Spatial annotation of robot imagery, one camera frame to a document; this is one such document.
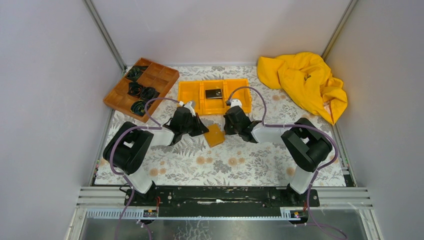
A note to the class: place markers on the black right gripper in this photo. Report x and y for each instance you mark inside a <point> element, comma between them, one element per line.
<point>226,128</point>

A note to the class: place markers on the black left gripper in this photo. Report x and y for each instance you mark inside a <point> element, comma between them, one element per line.
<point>199,128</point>

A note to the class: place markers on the yellow leather card holder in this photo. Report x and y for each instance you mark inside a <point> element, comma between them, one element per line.
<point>215,136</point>

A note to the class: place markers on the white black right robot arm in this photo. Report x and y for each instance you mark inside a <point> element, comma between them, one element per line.
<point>307,145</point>

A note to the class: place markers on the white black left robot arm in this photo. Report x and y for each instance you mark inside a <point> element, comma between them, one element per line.
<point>127,149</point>

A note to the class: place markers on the black credit card stack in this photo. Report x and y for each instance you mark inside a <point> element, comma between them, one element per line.
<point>213,94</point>

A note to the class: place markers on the floral patterned table mat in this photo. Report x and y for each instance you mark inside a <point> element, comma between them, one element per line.
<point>234,162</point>

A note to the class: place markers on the yellow middle bin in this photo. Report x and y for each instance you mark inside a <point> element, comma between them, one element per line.
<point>213,106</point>

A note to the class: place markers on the yellow bin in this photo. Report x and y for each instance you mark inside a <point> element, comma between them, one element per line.
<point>192,91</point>
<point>213,106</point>
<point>244,94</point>

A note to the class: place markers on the yellow right bin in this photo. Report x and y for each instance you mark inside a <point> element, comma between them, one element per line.
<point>244,94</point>

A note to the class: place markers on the yellow left bin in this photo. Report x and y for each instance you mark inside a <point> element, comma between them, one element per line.
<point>192,91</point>

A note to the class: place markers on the orange compartment tray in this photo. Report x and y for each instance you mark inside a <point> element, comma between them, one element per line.
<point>155,75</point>

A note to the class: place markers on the yellow crumpled cloth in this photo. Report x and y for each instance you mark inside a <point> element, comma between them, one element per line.
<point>308,81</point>

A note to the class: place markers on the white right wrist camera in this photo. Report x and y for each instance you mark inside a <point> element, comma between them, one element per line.
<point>232,103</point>

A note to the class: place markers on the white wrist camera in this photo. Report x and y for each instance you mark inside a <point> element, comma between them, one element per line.
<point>190,106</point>
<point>232,103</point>

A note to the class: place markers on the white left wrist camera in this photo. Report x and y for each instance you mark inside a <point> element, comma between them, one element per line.
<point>190,106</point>

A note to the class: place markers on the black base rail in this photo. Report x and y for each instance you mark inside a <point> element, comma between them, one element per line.
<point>219,201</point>

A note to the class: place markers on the aluminium frame rail front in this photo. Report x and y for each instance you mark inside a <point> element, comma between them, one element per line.
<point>108,202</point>

